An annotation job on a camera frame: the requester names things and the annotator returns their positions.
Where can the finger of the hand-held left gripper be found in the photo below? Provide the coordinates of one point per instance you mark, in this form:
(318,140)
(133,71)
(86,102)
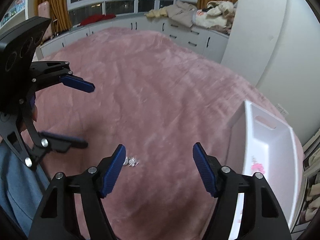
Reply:
(77,83)
(62,141)

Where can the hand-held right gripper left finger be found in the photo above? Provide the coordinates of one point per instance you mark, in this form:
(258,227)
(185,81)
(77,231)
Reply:
(112,172)

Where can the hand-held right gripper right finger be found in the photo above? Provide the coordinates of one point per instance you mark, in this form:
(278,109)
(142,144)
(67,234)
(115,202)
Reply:
(205,172)

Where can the silver starburst charm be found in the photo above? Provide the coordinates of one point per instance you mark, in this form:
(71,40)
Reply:
(132,162)

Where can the white storage box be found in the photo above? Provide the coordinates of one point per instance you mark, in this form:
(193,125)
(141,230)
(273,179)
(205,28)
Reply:
(275,155)

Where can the person's left hand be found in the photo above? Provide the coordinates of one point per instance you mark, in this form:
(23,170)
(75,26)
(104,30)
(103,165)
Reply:
(35,113)

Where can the pink chair back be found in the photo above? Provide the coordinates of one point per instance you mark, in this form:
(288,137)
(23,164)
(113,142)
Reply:
(45,15)

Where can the red cloth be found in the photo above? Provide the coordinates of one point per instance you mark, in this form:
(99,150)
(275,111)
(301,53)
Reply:
(97,18)

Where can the person's blue jeans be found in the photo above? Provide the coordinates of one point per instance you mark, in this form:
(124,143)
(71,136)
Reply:
(17,192)

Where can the pink fluffy blanket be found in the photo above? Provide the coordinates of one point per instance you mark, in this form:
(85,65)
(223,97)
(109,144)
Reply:
(150,92)

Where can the pale yellow cloth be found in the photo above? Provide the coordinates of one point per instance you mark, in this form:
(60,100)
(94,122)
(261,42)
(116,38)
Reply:
(156,12)

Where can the open wardrobe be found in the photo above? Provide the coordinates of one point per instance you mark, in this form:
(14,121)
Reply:
(311,155)

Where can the cream hanging coat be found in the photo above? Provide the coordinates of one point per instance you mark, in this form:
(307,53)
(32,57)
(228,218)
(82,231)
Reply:
(313,192)

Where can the white low cabinet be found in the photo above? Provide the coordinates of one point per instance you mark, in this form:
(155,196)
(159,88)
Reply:
(180,33)

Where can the beige jacket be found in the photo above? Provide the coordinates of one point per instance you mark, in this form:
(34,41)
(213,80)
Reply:
(181,12)

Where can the wall poster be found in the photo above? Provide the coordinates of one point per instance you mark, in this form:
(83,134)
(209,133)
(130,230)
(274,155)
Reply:
(15,7)

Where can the white wall socket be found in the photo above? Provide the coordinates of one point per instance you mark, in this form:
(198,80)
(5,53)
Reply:
(282,110)

